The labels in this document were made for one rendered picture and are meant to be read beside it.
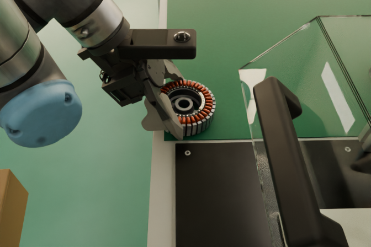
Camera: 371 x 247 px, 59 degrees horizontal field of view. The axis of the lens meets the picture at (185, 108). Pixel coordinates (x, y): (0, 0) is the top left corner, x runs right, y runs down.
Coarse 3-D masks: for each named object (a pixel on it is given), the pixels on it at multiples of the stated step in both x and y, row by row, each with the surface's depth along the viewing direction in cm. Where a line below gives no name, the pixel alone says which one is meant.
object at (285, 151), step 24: (264, 96) 21; (288, 96) 21; (264, 120) 20; (288, 120) 19; (264, 144) 19; (288, 144) 18; (288, 168) 17; (288, 192) 17; (312, 192) 16; (288, 216) 16; (312, 216) 15; (288, 240) 15; (312, 240) 15; (336, 240) 16
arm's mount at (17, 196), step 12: (0, 180) 43; (12, 180) 45; (0, 192) 42; (12, 192) 45; (24, 192) 48; (0, 204) 41; (12, 204) 44; (24, 204) 48; (0, 216) 41; (12, 216) 44; (0, 228) 40; (12, 228) 43; (0, 240) 40; (12, 240) 43
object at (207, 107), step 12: (168, 84) 60; (180, 84) 60; (192, 84) 60; (168, 96) 59; (180, 96) 61; (192, 96) 61; (204, 96) 58; (180, 108) 57; (192, 108) 58; (204, 108) 56; (180, 120) 54; (192, 120) 54; (204, 120) 55; (168, 132) 56; (192, 132) 56
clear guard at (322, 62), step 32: (320, 32) 25; (352, 32) 24; (256, 64) 29; (288, 64) 26; (320, 64) 23; (352, 64) 22; (320, 96) 22; (352, 96) 20; (256, 128) 25; (320, 128) 21; (352, 128) 19; (256, 160) 24; (320, 160) 20; (352, 160) 19; (320, 192) 19; (352, 192) 18; (352, 224) 17
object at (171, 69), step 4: (164, 60) 56; (168, 64) 57; (172, 64) 59; (168, 68) 57; (172, 68) 58; (176, 68) 60; (168, 72) 56; (172, 72) 58; (176, 72) 59; (180, 72) 61; (164, 76) 57; (168, 76) 59; (172, 76) 59; (176, 76) 59; (180, 76) 60
